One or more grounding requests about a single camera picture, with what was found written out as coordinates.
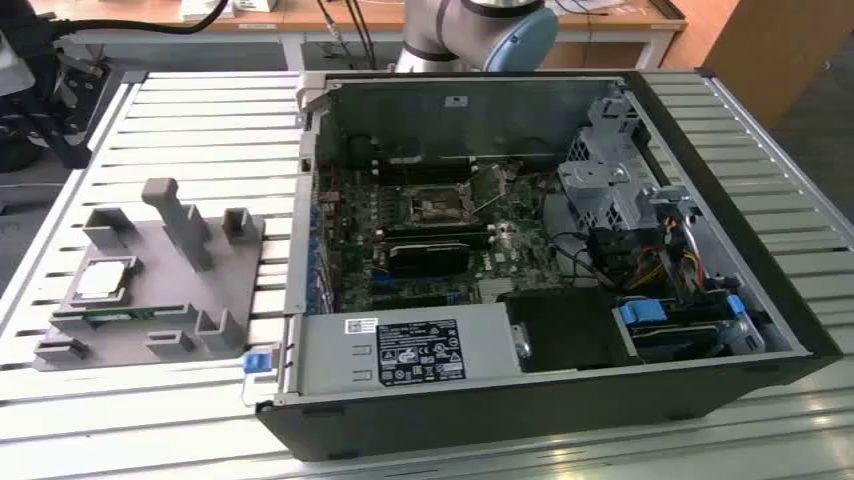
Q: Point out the silver square CPU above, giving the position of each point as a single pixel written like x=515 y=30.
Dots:
x=103 y=280

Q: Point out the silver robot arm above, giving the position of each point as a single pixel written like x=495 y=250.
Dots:
x=434 y=30

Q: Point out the black RAM slot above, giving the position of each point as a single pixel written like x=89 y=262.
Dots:
x=427 y=164
x=434 y=231
x=430 y=176
x=436 y=241

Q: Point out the CPU socket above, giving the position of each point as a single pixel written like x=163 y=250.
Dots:
x=436 y=207

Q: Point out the white box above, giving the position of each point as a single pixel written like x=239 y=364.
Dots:
x=203 y=10

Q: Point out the grey plastic parts rack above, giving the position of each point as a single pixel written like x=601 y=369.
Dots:
x=167 y=300

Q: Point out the green RAM stick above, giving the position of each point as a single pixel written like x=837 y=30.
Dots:
x=143 y=314

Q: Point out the blue case latch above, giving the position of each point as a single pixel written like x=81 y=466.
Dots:
x=259 y=363

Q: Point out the silver power supply with label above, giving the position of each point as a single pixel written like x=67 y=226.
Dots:
x=320 y=350

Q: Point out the black graphics card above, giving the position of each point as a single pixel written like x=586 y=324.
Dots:
x=427 y=262

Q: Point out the silver chipset heat sink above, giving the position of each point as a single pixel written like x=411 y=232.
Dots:
x=499 y=290

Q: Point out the green motherboard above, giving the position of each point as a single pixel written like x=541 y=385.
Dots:
x=527 y=250

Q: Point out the metal disk bay cage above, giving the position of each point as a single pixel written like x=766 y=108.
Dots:
x=601 y=195

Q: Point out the black plastic shroud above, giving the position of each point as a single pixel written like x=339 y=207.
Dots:
x=567 y=330

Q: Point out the black open PC case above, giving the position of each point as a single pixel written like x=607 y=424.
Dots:
x=467 y=425

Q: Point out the blue disk carrier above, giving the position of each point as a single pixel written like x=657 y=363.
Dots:
x=642 y=315

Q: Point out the wooden cabinet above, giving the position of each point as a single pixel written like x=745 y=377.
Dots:
x=787 y=50

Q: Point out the wooden desk with white frame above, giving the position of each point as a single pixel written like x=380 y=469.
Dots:
x=601 y=22

